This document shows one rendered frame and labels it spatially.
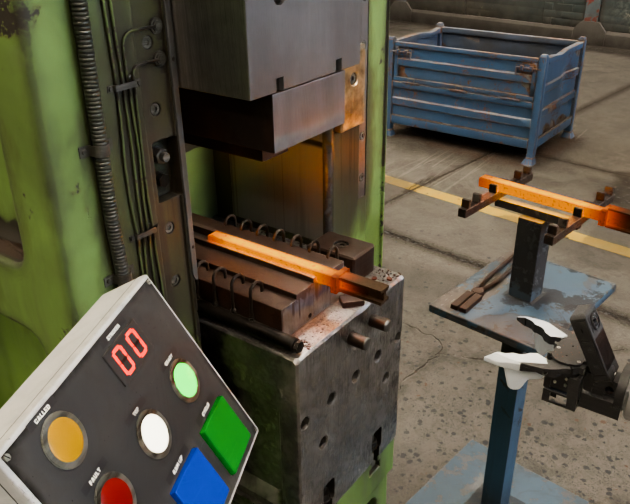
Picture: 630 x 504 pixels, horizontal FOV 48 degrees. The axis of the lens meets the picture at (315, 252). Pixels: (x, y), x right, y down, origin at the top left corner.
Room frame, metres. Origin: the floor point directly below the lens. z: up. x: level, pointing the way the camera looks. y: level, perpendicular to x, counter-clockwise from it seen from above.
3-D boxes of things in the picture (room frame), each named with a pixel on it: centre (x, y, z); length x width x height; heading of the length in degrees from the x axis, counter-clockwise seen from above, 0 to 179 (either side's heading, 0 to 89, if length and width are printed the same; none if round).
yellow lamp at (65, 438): (0.53, 0.25, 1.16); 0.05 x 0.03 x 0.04; 144
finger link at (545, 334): (0.96, -0.37, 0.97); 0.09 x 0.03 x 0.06; 21
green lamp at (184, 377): (0.72, 0.17, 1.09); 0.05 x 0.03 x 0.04; 144
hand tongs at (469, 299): (1.65, -0.53, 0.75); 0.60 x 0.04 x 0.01; 141
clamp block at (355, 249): (1.32, -0.05, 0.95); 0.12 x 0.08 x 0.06; 54
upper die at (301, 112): (1.26, 0.17, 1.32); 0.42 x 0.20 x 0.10; 54
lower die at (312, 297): (1.26, 0.17, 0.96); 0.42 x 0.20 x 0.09; 54
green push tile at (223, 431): (0.71, 0.12, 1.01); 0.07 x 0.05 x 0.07; 169
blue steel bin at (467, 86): (5.06, -1.22, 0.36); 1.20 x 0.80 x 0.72; 52
